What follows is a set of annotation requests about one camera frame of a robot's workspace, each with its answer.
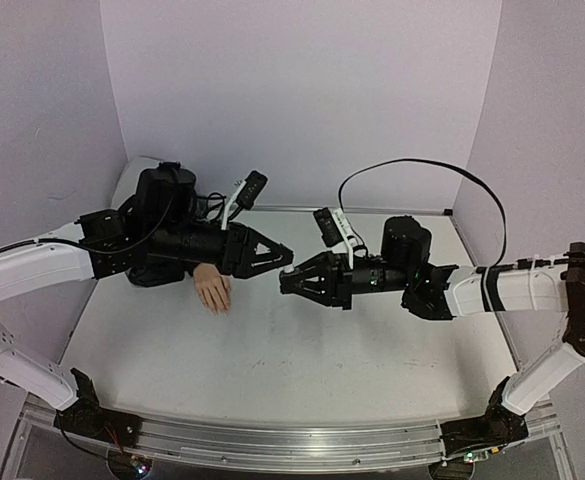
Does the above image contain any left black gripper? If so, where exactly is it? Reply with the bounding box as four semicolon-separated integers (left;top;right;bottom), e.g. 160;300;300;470
150;219;298;279

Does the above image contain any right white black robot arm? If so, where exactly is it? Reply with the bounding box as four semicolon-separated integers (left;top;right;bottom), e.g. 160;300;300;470
279;208;585;416

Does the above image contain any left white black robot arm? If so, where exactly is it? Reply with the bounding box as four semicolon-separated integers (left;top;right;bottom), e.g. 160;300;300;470
0;158;293;437

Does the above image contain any mannequin hand with long nails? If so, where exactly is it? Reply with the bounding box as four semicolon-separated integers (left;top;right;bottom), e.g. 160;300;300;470
193;264;231;314

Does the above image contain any black jacket sleeve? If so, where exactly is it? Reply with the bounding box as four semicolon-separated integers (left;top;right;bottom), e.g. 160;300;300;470
126;256;198;288

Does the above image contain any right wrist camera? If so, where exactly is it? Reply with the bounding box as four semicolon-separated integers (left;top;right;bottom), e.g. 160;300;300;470
313;207;363;266

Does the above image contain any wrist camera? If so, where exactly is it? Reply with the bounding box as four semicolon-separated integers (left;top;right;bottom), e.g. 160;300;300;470
221;170;268;230
313;207;363;266

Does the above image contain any aluminium back rail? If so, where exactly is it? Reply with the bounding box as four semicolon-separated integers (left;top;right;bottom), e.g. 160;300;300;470
253;205;454;217

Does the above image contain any aluminium rail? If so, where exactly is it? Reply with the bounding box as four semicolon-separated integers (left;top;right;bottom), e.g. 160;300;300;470
253;205;454;217
0;396;574;479

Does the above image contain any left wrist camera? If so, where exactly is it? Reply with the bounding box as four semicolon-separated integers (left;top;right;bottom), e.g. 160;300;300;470
221;170;268;230

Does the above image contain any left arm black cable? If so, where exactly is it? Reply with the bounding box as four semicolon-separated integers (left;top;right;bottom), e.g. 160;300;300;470
0;189;183;264

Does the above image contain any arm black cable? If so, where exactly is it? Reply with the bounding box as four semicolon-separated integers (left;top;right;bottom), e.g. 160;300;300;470
0;189;183;264
337;158;508;271

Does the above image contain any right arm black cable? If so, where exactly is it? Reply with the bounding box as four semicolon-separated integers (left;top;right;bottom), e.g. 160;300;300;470
337;158;508;271

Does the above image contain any aluminium front rail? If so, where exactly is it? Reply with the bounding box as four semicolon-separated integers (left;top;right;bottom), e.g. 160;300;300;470
0;396;574;479

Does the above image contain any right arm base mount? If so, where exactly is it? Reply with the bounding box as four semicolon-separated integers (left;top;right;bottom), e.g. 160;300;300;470
440;377;529;459

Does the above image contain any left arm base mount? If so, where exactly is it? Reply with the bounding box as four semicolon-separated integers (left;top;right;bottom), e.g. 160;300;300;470
54;368;142;448

